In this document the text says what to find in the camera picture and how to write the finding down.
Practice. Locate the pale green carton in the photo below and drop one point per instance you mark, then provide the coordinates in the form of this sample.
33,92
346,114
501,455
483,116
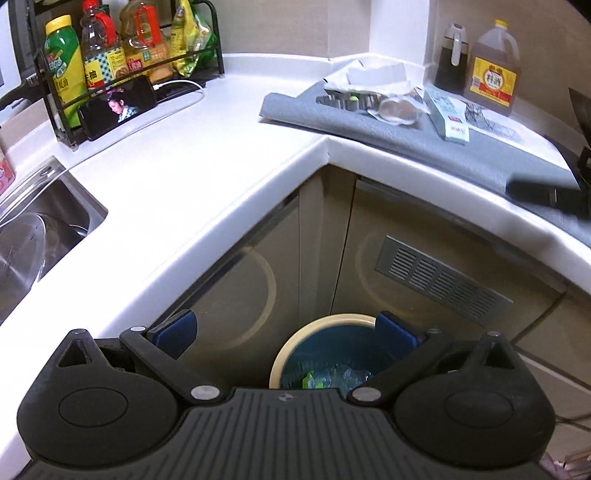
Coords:
450,117

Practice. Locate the pink package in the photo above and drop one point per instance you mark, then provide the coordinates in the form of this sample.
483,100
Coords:
5,173

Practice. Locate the black white printed wrapper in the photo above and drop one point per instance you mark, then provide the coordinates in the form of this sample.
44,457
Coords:
494,122

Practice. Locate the glass pot lid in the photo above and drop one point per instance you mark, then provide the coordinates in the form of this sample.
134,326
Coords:
32,254

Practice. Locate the stainless steel sink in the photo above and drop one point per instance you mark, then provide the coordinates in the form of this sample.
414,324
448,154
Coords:
69,198

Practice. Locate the cream trash bin blue liner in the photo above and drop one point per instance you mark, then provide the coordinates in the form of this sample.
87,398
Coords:
286,350

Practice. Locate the clear bottle red cap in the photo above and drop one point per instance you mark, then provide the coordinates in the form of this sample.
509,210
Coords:
99,50

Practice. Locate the dark sauce dispenser bottle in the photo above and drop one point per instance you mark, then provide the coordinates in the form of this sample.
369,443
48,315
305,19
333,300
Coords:
450,64

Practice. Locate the grey mat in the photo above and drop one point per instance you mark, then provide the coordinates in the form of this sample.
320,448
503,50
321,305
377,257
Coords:
392,147

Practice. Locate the brown jug yellow label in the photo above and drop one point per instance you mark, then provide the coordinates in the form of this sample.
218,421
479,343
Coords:
491,74

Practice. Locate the grey cabinet vent grille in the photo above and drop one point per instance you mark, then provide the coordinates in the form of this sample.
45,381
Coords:
443,277

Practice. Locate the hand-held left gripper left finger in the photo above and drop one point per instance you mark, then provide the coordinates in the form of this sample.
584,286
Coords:
178,334

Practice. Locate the green bottle yellow cap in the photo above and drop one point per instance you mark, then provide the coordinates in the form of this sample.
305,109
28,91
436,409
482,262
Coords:
62,69

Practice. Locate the dark wok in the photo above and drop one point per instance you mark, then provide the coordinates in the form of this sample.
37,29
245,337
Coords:
581,120

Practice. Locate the green plastic bag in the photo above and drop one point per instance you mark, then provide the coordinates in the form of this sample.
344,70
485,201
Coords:
203,46

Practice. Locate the black smartphone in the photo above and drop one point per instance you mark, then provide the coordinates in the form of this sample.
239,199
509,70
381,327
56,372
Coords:
120,108

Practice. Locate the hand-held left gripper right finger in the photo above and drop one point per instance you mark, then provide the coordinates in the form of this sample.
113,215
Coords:
395,332

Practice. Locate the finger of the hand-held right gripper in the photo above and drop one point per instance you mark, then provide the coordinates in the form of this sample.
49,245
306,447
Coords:
531,193

